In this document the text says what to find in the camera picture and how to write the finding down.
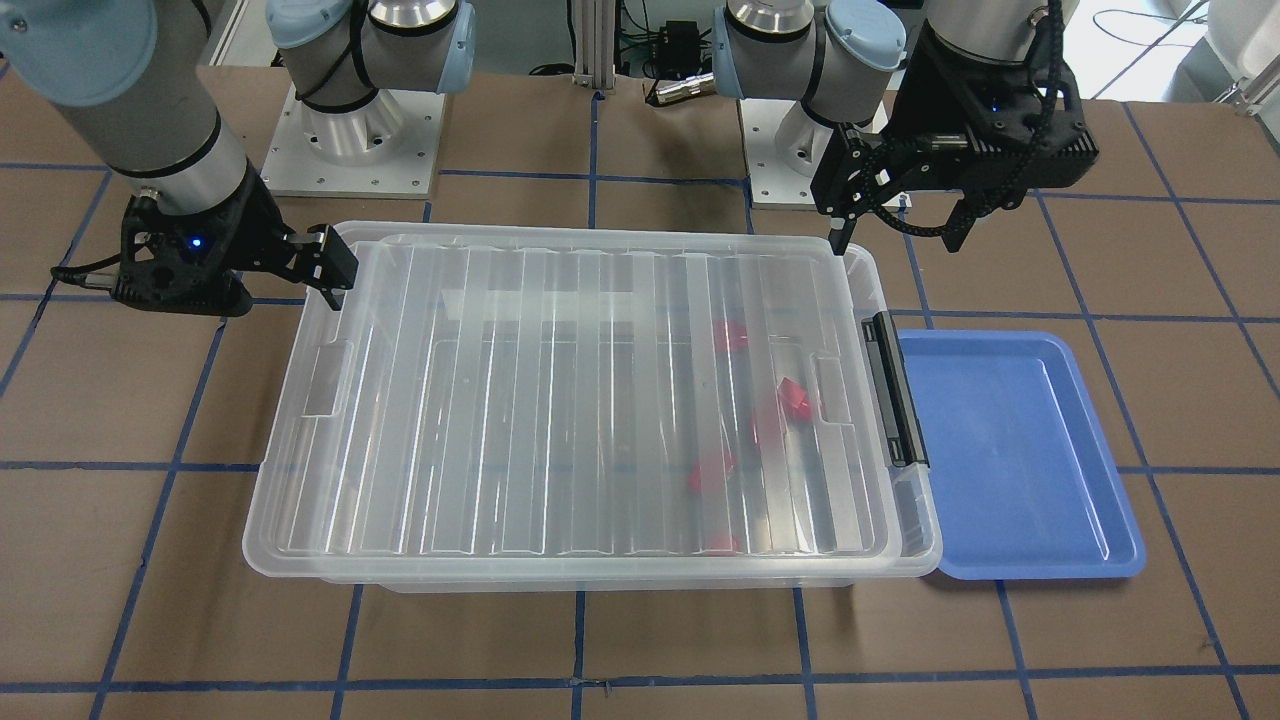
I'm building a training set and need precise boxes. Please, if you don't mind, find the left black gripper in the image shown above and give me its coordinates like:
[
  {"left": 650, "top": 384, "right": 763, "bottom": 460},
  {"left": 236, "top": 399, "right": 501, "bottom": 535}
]
[{"left": 812, "top": 20, "right": 1100, "bottom": 256}]

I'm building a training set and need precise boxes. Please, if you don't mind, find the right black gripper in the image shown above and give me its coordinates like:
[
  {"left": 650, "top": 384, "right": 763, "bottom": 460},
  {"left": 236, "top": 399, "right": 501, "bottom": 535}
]
[{"left": 52, "top": 178, "right": 358, "bottom": 318}]

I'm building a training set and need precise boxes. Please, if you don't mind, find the clear plastic box lid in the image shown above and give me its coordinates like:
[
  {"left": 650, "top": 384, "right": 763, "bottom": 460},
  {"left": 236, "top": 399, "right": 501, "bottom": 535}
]
[{"left": 243, "top": 222, "right": 899, "bottom": 579}]

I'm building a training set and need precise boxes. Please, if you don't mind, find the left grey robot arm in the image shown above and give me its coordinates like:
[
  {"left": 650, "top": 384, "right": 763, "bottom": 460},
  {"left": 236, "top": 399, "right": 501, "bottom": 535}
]
[{"left": 712, "top": 1, "right": 1100, "bottom": 255}]

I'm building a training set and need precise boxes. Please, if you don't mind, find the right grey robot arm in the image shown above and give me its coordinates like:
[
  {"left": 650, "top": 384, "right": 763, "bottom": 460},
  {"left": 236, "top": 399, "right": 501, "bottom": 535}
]
[{"left": 3, "top": 1, "right": 476, "bottom": 316}]

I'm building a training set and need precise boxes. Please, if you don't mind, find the clear plastic storage box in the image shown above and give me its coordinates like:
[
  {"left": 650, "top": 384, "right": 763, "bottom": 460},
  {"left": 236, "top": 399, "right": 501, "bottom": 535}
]
[{"left": 355, "top": 240, "right": 943, "bottom": 594}]

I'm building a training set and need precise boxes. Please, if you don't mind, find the blue plastic tray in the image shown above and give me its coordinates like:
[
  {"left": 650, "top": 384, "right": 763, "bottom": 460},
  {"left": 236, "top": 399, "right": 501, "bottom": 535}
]
[{"left": 899, "top": 329, "right": 1147, "bottom": 582}]

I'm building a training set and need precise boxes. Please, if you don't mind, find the black power adapter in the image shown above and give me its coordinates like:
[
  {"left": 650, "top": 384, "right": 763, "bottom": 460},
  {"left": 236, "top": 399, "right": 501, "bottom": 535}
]
[{"left": 653, "top": 20, "right": 701, "bottom": 76}]

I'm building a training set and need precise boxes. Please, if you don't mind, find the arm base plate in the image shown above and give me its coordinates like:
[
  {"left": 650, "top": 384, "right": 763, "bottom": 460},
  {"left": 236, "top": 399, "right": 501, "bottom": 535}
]
[
  {"left": 739, "top": 99, "right": 831, "bottom": 211},
  {"left": 260, "top": 90, "right": 447, "bottom": 200}
]

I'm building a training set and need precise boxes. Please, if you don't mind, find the black box latch handle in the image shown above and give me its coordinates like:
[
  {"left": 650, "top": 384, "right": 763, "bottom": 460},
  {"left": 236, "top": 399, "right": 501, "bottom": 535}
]
[{"left": 861, "top": 311, "right": 929, "bottom": 468}]

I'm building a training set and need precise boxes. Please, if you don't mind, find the aluminium frame post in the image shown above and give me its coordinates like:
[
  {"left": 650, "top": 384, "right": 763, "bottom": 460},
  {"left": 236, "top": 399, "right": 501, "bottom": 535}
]
[{"left": 570, "top": 1, "right": 618, "bottom": 94}]

